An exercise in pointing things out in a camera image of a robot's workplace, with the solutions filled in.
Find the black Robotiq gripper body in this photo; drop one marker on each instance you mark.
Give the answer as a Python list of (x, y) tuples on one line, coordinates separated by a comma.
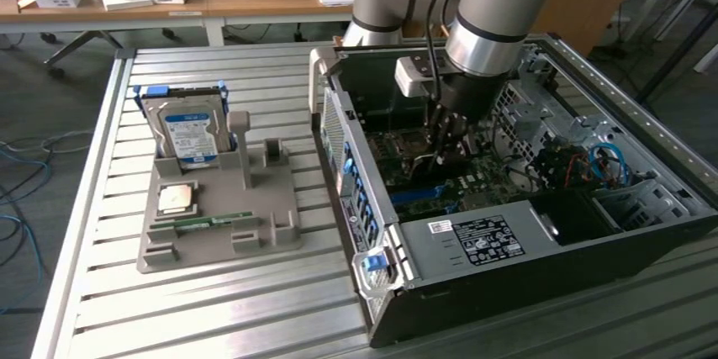
[(469, 94)]

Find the Nvidia graphics card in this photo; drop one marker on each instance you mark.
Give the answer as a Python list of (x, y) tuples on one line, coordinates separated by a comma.
[(424, 172)]

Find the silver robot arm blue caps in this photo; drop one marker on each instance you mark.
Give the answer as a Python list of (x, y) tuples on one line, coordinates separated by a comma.
[(494, 18)]

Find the CPU socket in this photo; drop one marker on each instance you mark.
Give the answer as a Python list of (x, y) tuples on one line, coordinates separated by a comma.
[(406, 142)]

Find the green motherboard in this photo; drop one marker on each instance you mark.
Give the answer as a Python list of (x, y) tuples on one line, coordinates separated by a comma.
[(488, 178)]

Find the blue expansion slot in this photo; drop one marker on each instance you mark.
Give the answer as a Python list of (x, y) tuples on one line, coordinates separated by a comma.
[(418, 196)]

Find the grey power supply unit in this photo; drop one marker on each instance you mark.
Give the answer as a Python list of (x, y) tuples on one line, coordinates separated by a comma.
[(432, 249)]

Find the black plastic fan shroud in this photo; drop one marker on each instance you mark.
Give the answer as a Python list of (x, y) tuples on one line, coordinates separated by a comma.
[(579, 220)]

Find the wooden cabinet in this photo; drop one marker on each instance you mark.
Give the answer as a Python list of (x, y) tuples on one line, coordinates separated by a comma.
[(595, 6)]

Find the blue case latch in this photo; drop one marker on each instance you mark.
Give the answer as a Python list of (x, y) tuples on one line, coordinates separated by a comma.
[(373, 262)]

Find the metal disk bay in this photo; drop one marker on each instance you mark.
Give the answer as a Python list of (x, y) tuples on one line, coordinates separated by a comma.
[(645, 207)]

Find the black open PC case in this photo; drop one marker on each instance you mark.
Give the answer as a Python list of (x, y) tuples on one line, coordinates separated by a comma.
[(505, 291)]

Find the grey printed parts rack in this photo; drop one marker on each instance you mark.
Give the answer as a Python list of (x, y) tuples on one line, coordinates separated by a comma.
[(225, 207)]

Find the hard disk in blue caddy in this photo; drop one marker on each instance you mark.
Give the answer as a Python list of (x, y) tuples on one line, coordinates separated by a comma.
[(187, 132)]

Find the green RAM stick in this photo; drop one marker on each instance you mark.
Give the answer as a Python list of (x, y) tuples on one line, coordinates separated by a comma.
[(213, 221)]

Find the CPU chip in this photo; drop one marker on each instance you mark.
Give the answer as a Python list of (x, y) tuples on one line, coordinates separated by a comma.
[(177, 200)]

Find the wooden desk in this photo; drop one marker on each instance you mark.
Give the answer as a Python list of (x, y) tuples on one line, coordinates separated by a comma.
[(85, 14)]

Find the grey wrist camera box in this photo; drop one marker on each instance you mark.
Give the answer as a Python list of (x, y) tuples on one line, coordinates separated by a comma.
[(413, 77)]

